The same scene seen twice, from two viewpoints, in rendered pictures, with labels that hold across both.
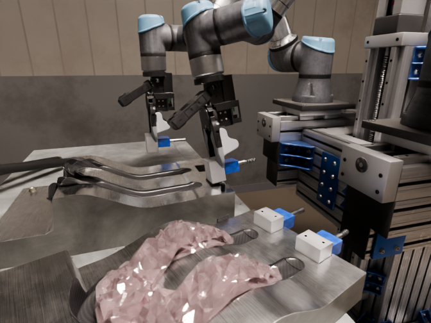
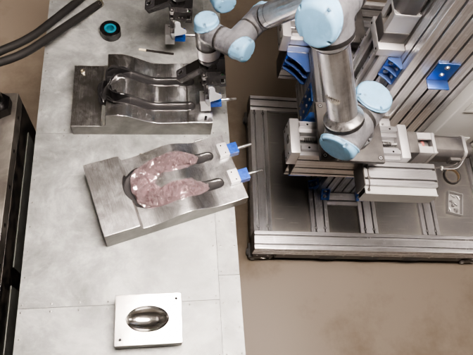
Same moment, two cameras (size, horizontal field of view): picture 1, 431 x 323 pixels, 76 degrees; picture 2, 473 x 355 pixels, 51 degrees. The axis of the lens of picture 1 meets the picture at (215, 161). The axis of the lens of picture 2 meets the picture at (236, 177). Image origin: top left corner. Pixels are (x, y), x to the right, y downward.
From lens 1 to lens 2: 1.33 m
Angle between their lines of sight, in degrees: 45
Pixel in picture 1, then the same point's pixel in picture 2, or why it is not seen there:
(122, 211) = (142, 122)
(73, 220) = (115, 123)
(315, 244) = (231, 179)
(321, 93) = not seen: hidden behind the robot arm
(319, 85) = not seen: hidden behind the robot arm
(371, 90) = (362, 56)
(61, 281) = (118, 175)
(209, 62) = (207, 57)
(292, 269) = (217, 184)
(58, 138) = not seen: outside the picture
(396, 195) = (295, 162)
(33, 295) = (109, 179)
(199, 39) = (202, 44)
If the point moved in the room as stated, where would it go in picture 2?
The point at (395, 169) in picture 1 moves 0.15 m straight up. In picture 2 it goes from (294, 155) to (306, 133)
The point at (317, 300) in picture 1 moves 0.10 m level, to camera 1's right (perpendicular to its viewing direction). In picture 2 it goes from (216, 203) to (244, 211)
